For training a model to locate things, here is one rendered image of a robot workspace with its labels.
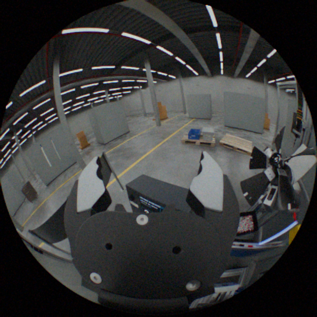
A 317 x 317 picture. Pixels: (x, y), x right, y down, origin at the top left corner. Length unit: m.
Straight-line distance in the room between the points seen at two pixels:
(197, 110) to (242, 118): 3.48
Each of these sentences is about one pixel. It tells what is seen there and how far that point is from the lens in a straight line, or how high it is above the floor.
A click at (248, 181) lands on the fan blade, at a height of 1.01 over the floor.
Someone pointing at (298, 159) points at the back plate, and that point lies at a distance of 1.14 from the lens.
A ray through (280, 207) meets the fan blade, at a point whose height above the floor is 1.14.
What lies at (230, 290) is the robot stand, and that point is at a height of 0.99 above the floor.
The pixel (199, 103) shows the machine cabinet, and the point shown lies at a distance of 7.68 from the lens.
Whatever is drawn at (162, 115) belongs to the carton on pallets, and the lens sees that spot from 8.30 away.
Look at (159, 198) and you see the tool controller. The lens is 0.31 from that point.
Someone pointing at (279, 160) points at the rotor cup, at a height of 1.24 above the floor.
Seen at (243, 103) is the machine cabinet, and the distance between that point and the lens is 6.12.
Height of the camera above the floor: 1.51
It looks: 31 degrees down
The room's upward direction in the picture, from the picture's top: 11 degrees counter-clockwise
